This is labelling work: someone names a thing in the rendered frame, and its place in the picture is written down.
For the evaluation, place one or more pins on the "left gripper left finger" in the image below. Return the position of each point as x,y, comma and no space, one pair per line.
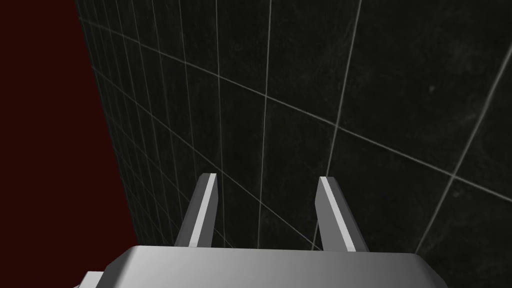
201,216

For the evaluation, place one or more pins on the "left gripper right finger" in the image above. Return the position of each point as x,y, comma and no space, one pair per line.
335,220

